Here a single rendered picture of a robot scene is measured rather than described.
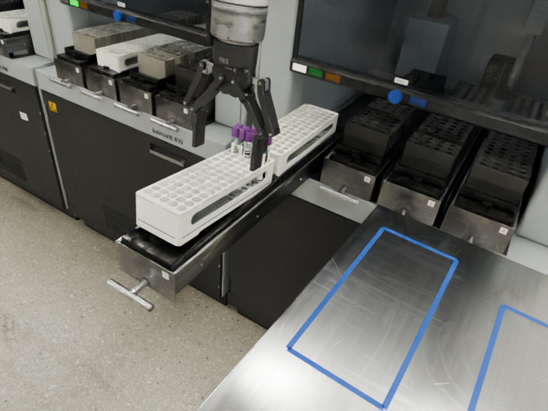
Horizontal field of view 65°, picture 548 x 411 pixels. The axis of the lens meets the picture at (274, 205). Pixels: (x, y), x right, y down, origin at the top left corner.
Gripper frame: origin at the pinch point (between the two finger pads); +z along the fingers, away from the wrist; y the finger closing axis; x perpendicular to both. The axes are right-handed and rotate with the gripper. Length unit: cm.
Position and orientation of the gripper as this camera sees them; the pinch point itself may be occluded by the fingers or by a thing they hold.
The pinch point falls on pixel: (226, 151)
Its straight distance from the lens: 83.4
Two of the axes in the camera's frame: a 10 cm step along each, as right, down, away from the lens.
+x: 5.1, -3.8, 7.7
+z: -1.4, 8.5, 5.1
